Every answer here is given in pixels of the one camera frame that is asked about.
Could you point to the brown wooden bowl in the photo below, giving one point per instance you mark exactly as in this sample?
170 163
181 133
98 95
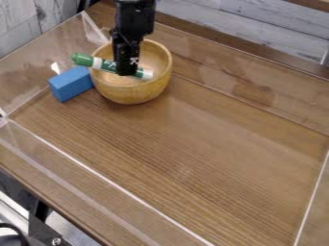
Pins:
127 90

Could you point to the clear acrylic tray wall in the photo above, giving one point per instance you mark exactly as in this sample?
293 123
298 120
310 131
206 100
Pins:
123 203

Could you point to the black table leg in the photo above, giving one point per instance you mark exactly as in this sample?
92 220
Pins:
41 211

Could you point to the blue rectangular block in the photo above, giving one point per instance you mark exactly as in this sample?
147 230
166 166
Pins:
71 83

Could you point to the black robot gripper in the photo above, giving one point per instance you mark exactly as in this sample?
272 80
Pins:
134 23

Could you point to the green white dry-erase marker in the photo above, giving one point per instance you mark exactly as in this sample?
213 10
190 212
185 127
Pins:
106 65

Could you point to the clear acrylic corner bracket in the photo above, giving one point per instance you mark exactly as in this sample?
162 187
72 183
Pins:
96 35

